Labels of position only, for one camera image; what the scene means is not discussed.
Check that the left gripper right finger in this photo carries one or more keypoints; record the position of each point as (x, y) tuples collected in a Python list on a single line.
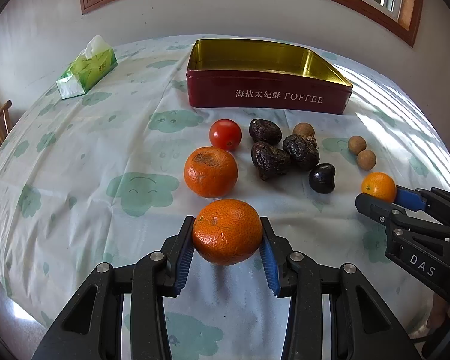
[(362, 325)]

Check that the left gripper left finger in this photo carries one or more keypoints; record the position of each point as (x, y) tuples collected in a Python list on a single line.
[(90, 324)]

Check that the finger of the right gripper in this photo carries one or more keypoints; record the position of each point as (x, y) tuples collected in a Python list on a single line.
[(394, 216), (434, 202)]

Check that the small orange kumquat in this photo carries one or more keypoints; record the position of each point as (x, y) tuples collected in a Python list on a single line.
[(379, 185)]

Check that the brown longan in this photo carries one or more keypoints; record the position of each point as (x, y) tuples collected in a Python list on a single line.
[(366, 160), (304, 130), (357, 144)]

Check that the dark purple plum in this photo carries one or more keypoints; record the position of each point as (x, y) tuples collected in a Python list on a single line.
[(322, 178)]

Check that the wrinkled dark fruit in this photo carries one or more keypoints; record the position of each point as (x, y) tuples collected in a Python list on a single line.
[(303, 151), (270, 161), (266, 131)]

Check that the wrinkled dark fruit back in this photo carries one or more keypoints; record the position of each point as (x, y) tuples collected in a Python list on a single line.
[(266, 131)]

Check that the large front mandarin orange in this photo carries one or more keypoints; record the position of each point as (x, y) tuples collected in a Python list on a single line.
[(227, 232)]

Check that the red cherry tomato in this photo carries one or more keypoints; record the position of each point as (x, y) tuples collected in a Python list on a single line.
[(225, 134)]

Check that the blemished mandarin orange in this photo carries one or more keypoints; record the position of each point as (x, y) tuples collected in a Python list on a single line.
[(210, 172)]

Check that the person right hand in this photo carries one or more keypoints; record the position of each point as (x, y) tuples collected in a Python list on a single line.
[(438, 312)]

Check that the cloud pattern tablecloth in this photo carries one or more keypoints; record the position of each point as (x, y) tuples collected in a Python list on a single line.
[(227, 198)]

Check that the red toffee tin box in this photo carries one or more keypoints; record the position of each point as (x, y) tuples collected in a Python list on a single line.
[(246, 73)]

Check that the green tissue pack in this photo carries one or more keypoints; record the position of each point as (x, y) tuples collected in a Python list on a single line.
[(91, 65)]

